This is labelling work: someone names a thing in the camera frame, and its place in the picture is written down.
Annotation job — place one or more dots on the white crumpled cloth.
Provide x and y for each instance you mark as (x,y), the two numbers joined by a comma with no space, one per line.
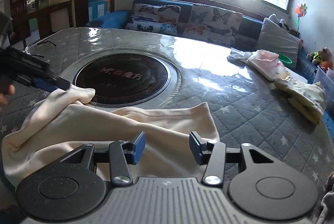
(238,55)

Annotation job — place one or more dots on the clear plastic storage box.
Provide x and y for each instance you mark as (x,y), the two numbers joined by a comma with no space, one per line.
(326,80)

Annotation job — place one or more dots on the large butterfly pillow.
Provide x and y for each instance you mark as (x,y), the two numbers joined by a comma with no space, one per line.
(213,24)

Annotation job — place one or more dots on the folded yellow floral blanket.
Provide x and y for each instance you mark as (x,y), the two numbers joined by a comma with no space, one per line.
(308,99)

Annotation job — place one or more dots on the black eyeglasses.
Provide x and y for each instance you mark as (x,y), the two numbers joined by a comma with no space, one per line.
(33,48)

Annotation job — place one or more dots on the round black induction cooktop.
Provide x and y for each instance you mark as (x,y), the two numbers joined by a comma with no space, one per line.
(122,79)

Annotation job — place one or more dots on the orange plush toy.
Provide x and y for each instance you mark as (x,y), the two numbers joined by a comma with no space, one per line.
(325,65)

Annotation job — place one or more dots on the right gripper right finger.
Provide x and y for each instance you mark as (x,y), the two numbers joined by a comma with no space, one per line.
(212,154)

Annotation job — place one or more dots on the colourful pinwheel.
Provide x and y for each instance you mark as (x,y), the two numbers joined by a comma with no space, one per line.
(301,11)

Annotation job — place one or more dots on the blue bench sofa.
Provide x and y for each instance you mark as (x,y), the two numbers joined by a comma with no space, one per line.
(246,38)

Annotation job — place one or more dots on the brown teddy bear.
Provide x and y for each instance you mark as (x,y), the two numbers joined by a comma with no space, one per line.
(322,55)

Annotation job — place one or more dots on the small butterfly pillow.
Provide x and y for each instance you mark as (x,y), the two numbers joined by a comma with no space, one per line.
(161,19)

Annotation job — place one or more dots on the grey square pillow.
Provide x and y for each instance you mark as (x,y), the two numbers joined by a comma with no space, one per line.
(275,39)

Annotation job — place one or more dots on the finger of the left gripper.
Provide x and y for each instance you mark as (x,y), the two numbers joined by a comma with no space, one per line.
(48,81)

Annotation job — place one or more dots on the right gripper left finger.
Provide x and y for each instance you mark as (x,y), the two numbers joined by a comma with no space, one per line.
(123,153)

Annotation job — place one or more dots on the grey sock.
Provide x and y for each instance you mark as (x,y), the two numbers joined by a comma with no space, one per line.
(327,203)

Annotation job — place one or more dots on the person's left hand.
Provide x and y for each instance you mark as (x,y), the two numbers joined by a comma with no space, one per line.
(6,90)

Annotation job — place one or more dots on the cream sweatshirt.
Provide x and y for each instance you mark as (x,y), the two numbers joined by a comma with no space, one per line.
(64,121)

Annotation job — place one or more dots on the green plastic bowl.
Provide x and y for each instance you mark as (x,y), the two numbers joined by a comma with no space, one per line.
(284,59)

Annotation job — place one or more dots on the pink clothes in plastic bag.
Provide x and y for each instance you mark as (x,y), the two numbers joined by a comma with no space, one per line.
(268,65)

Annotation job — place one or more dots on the black and white plush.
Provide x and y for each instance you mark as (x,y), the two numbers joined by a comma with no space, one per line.
(280,22)

